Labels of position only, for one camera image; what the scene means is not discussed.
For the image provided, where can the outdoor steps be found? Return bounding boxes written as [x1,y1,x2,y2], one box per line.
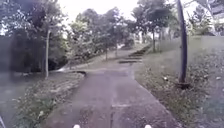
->
[117,44,152,65]

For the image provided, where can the grass verge with leaves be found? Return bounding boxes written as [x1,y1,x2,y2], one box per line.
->
[0,70,86,128]

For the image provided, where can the row of trees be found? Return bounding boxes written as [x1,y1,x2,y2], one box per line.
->
[66,0,181,63]

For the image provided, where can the grey paved path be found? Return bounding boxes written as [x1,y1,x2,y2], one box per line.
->
[42,49,183,128]

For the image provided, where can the dark curved tree trunk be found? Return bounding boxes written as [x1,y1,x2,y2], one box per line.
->
[175,0,192,90]

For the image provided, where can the grass slope with leaves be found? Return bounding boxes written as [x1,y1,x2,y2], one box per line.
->
[133,35,224,128]

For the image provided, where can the pale slender tree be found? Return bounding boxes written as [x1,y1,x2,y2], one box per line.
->
[19,0,68,80]

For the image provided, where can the building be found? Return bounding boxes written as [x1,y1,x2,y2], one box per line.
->
[186,0,224,37]

